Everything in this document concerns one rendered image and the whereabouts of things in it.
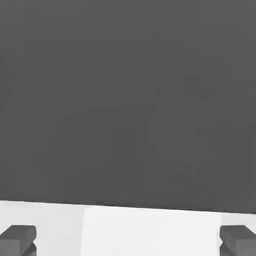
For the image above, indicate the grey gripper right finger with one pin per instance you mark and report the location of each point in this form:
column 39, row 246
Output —
column 239, row 239

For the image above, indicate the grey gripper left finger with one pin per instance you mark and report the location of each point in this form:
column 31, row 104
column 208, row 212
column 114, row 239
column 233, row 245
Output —
column 17, row 239

